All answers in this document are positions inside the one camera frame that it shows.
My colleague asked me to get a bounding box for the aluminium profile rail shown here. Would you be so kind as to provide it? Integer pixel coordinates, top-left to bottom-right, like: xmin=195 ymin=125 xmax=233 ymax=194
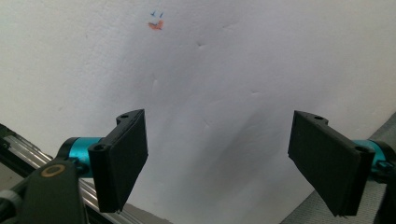
xmin=0 ymin=122 xmax=173 ymax=224

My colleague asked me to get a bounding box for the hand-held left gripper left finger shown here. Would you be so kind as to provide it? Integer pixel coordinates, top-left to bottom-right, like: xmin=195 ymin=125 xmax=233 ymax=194
xmin=57 ymin=108 xmax=149 ymax=215

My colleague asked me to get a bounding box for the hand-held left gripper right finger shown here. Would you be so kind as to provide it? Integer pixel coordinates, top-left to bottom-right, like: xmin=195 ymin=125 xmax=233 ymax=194
xmin=287 ymin=109 xmax=390 ymax=217

